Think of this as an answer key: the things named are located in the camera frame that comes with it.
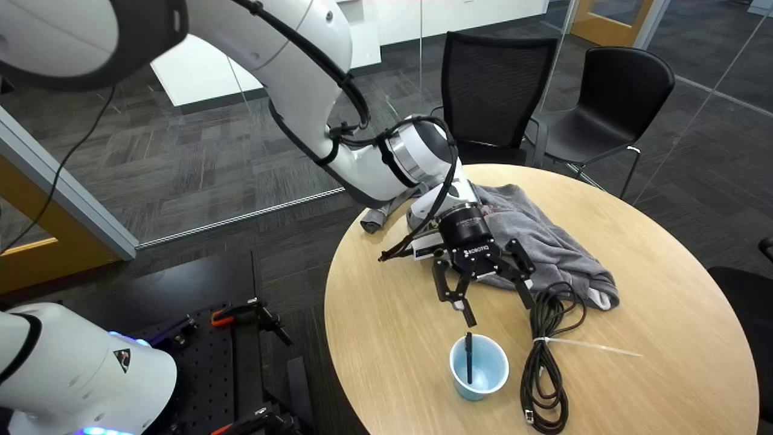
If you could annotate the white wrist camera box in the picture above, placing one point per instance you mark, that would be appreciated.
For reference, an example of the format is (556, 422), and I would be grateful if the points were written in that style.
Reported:
(431, 209)

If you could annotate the round wooden table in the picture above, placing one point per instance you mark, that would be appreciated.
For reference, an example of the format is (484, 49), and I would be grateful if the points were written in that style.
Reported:
(667, 362)

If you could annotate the blue plastic cup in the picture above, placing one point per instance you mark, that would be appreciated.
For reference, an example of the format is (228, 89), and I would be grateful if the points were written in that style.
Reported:
(490, 368)

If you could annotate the orange handled clamp lower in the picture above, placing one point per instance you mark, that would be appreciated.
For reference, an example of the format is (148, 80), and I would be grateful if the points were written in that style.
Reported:
(264, 422)

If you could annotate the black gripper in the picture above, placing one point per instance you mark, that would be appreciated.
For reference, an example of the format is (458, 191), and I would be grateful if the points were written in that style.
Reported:
(470, 252)

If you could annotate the black mesh office chair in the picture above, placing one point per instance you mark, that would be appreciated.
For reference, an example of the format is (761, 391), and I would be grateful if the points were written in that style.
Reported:
(490, 89)

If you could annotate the orange handled clamp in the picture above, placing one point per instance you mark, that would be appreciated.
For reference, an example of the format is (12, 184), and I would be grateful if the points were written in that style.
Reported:
(264, 422)
(252, 313)

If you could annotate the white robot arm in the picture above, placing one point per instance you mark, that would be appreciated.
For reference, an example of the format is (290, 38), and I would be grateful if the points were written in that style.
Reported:
(299, 53)

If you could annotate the grey hoodie sweatshirt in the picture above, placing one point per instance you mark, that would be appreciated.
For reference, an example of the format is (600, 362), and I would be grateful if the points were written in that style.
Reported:
(553, 252)

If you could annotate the black plastic side chair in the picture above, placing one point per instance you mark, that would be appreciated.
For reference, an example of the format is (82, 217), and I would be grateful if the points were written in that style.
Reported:
(618, 97)

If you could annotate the black pen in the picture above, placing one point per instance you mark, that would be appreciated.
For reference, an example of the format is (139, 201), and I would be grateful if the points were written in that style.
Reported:
(470, 358)

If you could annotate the orange handled clamp upper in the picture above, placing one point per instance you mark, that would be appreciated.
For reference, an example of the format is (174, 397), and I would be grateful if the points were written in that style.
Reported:
(252, 313)

